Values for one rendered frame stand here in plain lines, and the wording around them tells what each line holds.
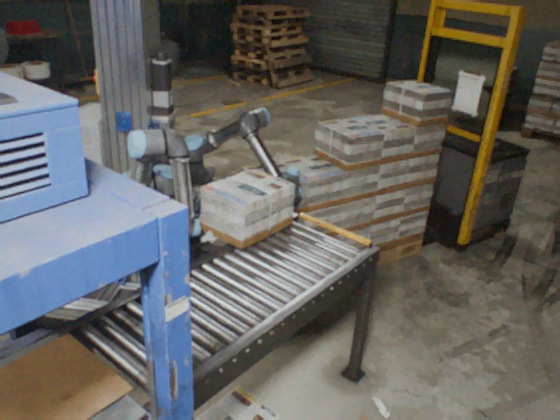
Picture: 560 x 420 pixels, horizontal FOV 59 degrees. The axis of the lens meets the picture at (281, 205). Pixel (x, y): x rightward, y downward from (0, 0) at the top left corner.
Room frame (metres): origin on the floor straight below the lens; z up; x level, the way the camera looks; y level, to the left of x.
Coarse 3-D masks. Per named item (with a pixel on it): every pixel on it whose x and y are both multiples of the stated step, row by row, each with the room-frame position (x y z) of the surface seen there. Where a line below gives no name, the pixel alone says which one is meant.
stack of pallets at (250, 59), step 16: (240, 16) 9.56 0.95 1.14; (256, 16) 9.46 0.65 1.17; (272, 16) 9.31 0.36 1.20; (288, 16) 9.66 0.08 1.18; (304, 16) 10.04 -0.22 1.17; (240, 32) 9.54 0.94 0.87; (256, 32) 9.52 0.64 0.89; (272, 32) 9.83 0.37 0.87; (288, 32) 9.83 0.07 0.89; (304, 32) 10.16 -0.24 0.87; (240, 48) 9.61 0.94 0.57; (256, 48) 9.49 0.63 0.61; (240, 64) 9.61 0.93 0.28; (256, 64) 9.56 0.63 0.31; (256, 80) 9.52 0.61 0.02
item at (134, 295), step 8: (296, 216) 2.39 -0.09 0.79; (224, 248) 2.00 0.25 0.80; (232, 248) 2.01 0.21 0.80; (208, 256) 1.92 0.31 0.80; (216, 256) 1.93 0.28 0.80; (192, 264) 1.85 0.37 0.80; (200, 264) 1.85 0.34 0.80; (128, 296) 1.59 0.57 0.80; (136, 296) 1.59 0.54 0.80; (112, 304) 1.53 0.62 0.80; (120, 304) 1.54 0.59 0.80; (96, 312) 1.48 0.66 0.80; (104, 312) 1.48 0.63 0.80; (80, 320) 1.43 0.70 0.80; (88, 320) 1.43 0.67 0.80; (96, 320) 1.45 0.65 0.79; (112, 320) 1.50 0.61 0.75; (64, 328) 1.38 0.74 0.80; (72, 328) 1.38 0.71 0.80; (96, 328) 1.44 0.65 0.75; (72, 336) 1.37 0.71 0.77; (104, 336) 1.47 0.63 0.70; (88, 344) 1.41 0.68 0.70
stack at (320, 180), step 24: (312, 168) 3.02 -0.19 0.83; (336, 168) 3.05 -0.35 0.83; (360, 168) 3.07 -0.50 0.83; (384, 168) 3.18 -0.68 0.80; (408, 168) 3.31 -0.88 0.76; (312, 192) 2.85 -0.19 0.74; (336, 192) 2.95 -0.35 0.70; (360, 192) 3.07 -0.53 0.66; (336, 216) 2.96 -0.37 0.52; (360, 216) 3.09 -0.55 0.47; (384, 216) 3.22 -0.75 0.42; (384, 240) 3.24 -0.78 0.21
